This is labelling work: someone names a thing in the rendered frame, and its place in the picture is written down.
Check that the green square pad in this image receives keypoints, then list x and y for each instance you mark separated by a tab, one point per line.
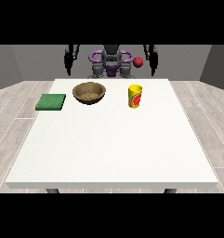
50	102

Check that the yellow cup with melon print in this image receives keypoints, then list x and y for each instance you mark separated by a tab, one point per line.
135	96

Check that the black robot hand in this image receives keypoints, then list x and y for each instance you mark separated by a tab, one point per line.
153	59
68	59

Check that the grey robot trunk purple rings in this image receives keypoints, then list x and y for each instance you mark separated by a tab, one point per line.
111	66

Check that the brown wooden bowl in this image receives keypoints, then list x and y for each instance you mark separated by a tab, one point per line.
89	93

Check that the small red ball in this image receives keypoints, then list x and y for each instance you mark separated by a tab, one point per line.
138	61

